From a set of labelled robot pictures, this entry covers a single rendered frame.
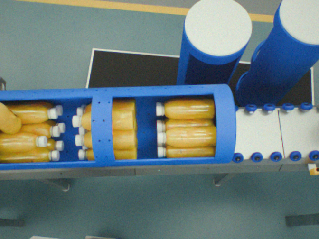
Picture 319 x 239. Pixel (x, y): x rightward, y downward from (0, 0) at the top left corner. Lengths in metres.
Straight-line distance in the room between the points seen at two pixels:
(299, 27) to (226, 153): 0.67
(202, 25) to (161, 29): 1.22
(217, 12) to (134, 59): 1.00
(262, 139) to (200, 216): 0.98
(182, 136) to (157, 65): 1.26
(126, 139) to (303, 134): 0.74
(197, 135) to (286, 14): 0.69
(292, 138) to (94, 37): 1.70
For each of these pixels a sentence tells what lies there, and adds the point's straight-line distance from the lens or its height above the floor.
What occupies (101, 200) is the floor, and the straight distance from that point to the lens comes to 2.36.
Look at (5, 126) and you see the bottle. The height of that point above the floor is 1.22.
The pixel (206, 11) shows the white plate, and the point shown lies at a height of 1.04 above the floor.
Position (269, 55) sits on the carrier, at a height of 0.81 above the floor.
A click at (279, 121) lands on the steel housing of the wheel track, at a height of 0.92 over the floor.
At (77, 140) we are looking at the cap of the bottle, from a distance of 1.26.
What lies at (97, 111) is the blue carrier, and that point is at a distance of 1.17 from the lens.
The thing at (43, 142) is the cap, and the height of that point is 1.13.
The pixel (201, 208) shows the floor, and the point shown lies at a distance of 2.34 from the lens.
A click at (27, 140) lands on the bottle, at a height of 1.14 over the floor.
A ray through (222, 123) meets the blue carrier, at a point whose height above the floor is 1.23.
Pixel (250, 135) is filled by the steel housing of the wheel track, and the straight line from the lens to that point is 1.49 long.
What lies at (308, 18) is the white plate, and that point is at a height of 1.04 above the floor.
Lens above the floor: 2.32
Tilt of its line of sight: 73 degrees down
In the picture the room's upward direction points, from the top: straight up
